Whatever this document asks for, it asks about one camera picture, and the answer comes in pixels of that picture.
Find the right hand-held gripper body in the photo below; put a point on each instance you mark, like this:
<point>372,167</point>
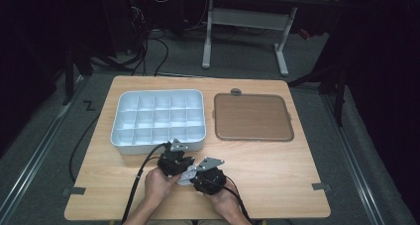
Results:
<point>211,182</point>

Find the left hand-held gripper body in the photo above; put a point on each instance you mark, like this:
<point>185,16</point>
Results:
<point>171,164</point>

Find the white sock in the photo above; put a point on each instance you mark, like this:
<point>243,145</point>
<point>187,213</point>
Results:
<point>188,175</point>

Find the white divided storage box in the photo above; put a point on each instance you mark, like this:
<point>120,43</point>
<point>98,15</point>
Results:
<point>158,119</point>

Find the person's right hand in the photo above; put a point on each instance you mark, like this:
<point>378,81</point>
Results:
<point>224,200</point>

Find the person's left hand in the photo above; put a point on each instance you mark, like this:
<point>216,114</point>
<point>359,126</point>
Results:
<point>160,185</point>

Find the brown tray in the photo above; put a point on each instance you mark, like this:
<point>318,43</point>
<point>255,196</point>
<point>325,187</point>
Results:
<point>252,117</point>

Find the grey round table grommet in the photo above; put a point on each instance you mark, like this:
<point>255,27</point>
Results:
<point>235,91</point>

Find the grey tape strip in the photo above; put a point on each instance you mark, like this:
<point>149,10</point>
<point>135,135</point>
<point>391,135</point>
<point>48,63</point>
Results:
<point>74,191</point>
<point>321,186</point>

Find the black metal stand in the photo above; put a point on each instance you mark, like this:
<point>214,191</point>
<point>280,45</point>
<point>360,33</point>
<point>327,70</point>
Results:
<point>69,79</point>
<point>338,96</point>

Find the dark equipment cabinet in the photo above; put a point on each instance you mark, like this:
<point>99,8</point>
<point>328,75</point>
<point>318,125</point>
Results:
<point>122,23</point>

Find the white-framed wooden desk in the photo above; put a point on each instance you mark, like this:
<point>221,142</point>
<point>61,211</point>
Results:
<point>247,18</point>

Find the red object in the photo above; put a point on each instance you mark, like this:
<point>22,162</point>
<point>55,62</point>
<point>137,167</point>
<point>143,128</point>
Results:
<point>304,34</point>

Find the metal floor rail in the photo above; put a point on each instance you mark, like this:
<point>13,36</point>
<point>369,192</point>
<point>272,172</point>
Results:
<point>39,149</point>
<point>353,162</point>

